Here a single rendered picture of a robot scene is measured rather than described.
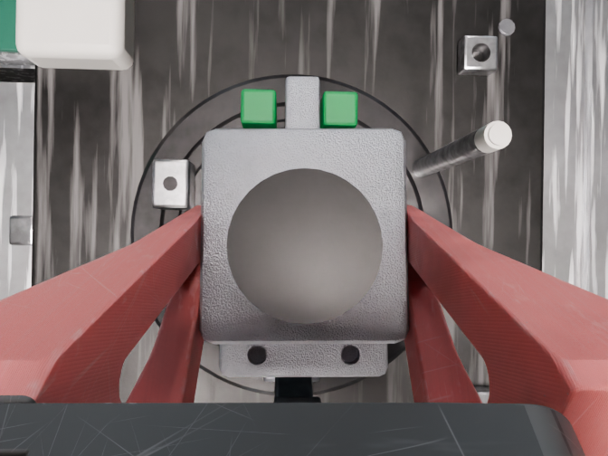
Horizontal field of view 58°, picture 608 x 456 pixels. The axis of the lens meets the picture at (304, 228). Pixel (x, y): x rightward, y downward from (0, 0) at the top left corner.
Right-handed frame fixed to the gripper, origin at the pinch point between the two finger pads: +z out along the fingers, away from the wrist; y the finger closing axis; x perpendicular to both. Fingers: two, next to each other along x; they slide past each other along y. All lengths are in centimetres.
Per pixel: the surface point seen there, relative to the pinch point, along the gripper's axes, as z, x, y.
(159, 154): 11.1, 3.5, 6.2
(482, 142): 4.4, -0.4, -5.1
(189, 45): 15.8, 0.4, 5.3
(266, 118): 7.5, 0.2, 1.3
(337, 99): 8.0, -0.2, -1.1
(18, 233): 10.7, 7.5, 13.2
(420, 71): 15.6, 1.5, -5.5
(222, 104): 12.4, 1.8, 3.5
